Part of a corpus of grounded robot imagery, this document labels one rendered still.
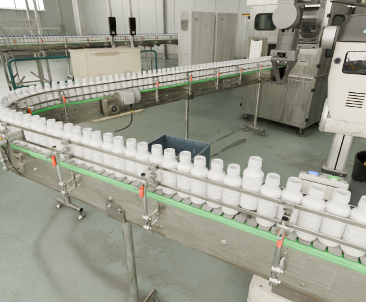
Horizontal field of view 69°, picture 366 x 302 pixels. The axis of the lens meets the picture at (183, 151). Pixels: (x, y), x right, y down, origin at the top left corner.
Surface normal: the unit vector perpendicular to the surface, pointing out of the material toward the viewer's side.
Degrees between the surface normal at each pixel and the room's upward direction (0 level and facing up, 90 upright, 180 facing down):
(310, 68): 90
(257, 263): 90
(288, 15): 89
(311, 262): 90
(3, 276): 0
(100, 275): 0
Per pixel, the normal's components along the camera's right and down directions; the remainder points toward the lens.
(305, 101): -0.74, 0.29
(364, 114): -0.49, 0.37
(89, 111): 0.68, 0.32
